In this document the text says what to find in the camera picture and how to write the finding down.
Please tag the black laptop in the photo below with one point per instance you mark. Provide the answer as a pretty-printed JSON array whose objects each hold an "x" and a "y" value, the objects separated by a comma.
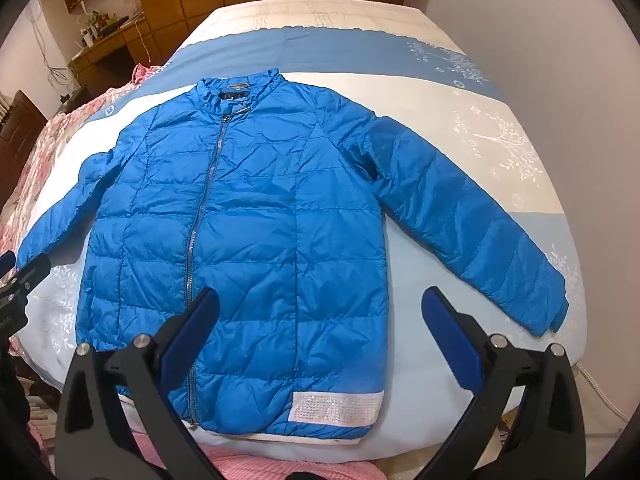
[{"x": 112, "y": 25}]

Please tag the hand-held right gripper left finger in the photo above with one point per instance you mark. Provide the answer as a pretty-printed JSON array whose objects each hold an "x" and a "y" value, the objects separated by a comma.
[{"x": 192, "y": 330}]

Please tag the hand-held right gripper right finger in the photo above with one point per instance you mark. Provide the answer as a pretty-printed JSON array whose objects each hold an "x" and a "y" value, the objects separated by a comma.
[{"x": 450, "y": 330}]

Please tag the blue and white duvet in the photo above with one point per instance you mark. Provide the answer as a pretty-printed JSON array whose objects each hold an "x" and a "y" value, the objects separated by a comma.
[{"x": 450, "y": 110}]

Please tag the pink floral quilt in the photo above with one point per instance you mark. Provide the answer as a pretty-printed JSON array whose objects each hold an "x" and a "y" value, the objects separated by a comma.
[{"x": 45, "y": 160}]

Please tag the blue puffer jacket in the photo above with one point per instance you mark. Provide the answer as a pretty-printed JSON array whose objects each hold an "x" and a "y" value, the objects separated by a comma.
[{"x": 260, "y": 210}]

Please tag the person's pink knit clothing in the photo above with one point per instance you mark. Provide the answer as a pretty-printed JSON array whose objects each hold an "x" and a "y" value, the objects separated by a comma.
[{"x": 260, "y": 465}]

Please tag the white pleated curtain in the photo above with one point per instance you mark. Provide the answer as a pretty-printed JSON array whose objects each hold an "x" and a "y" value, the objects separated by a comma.
[{"x": 4, "y": 110}]

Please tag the pink checked cloth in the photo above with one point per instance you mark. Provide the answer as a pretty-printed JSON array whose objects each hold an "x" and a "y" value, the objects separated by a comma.
[{"x": 142, "y": 74}]

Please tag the cream quilted mattress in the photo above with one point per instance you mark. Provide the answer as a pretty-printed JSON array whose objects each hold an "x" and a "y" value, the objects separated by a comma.
[{"x": 320, "y": 12}]

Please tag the wooden wardrobe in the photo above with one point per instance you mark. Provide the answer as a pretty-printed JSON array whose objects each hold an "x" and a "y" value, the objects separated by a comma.
[{"x": 200, "y": 5}]

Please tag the green potted plant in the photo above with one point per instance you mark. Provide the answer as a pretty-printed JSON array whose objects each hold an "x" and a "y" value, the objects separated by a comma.
[{"x": 97, "y": 19}]

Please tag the wooden desk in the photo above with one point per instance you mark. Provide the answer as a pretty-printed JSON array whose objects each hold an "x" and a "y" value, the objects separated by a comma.
[{"x": 107, "y": 60}]

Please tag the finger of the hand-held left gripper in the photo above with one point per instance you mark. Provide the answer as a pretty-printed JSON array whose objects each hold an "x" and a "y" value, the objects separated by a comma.
[
  {"x": 32, "y": 272},
  {"x": 6, "y": 261}
]

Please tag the dark wooden headboard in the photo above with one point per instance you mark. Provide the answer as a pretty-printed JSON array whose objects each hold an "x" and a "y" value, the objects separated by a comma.
[{"x": 20, "y": 135}]

